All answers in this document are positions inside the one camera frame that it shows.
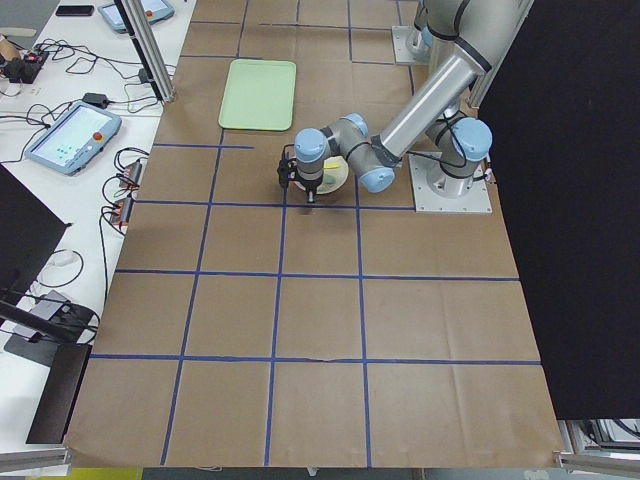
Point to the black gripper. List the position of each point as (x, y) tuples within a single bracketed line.
[(309, 187)]

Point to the white round plate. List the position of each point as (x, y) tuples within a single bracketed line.
[(341, 175)]

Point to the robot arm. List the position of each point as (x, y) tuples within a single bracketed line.
[(420, 39), (467, 39)]

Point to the light green tray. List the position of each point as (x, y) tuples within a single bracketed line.
[(258, 95)]

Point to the black power adapter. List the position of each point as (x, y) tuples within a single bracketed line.
[(96, 99)]

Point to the near teach pendant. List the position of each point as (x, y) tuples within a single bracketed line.
[(75, 138)]

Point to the black monitor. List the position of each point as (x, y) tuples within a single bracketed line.
[(30, 232)]

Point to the black smartphone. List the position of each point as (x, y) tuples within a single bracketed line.
[(82, 10)]

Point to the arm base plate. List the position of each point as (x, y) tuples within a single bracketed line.
[(434, 191), (400, 36)]

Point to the aluminium frame post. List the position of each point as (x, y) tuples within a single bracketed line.
[(142, 37)]

